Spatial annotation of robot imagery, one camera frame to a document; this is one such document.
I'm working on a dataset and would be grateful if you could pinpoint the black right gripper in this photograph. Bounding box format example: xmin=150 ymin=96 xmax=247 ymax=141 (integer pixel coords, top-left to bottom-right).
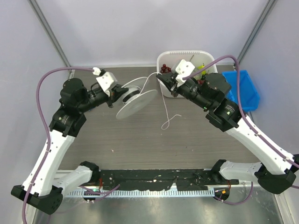
xmin=157 ymin=71 xmax=213 ymax=110

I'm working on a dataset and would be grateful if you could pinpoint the white perforated cable spool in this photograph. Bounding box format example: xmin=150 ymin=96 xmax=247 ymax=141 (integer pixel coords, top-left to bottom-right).
xmin=116 ymin=77 xmax=158 ymax=120

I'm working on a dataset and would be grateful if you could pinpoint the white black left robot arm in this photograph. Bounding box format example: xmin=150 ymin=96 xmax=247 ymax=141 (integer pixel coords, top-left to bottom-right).
xmin=11 ymin=78 xmax=128 ymax=215

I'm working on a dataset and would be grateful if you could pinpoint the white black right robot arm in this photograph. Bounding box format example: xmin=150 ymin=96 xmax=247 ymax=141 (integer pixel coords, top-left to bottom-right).
xmin=157 ymin=73 xmax=299 ymax=194

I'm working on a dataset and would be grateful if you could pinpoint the dark red grape bunch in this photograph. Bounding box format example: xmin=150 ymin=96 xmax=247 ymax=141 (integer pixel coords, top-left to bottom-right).
xmin=160 ymin=64 xmax=171 ymax=73

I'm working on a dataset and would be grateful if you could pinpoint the yellow green pear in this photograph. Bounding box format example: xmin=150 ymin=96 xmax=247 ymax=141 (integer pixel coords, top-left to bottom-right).
xmin=198 ymin=64 xmax=205 ymax=70

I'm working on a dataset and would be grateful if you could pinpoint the white plastic fruit basket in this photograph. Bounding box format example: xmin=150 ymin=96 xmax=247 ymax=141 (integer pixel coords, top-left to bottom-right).
xmin=157 ymin=50 xmax=218 ymax=98

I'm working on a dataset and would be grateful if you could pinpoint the blue plastic bin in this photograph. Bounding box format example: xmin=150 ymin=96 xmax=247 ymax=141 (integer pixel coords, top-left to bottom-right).
xmin=222 ymin=70 xmax=260 ymax=112

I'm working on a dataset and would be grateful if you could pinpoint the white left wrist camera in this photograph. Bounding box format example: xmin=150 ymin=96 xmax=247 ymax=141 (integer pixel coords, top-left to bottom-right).
xmin=93 ymin=67 xmax=118 ymax=97

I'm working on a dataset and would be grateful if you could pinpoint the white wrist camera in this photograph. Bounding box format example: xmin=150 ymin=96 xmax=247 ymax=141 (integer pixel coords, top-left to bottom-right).
xmin=93 ymin=67 xmax=118 ymax=97
xmin=171 ymin=59 xmax=195 ymax=77

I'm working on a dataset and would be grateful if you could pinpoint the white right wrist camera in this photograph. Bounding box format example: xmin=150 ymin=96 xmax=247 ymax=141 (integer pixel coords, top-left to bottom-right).
xmin=171 ymin=59 xmax=195 ymax=77

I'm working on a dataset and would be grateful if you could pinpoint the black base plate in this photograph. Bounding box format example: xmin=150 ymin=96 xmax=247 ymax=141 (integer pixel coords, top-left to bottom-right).
xmin=72 ymin=168 xmax=240 ymax=191

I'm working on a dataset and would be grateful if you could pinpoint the white slotted cable duct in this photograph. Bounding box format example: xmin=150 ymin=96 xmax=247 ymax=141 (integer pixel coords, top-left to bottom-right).
xmin=66 ymin=188 xmax=215 ymax=198

